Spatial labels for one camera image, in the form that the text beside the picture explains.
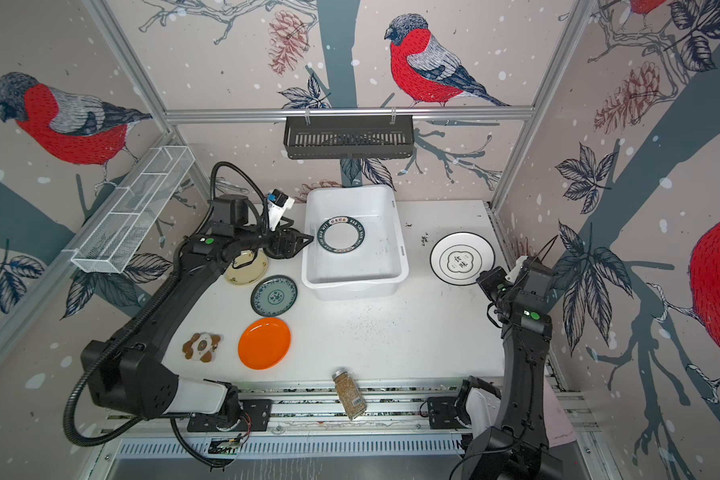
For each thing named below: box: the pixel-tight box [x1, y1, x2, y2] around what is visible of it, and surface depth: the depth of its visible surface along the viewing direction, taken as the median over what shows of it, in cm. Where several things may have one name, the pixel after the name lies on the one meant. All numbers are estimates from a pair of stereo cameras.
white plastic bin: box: [301, 185, 410, 301], surface depth 108 cm
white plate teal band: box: [317, 216, 366, 254], surface depth 114 cm
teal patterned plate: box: [250, 275, 298, 317], surface depth 97 cm
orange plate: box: [238, 317, 292, 370], surface depth 87 cm
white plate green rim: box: [429, 232, 496, 286], surface depth 85 cm
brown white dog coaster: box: [182, 332, 221, 363], surface depth 85 cm
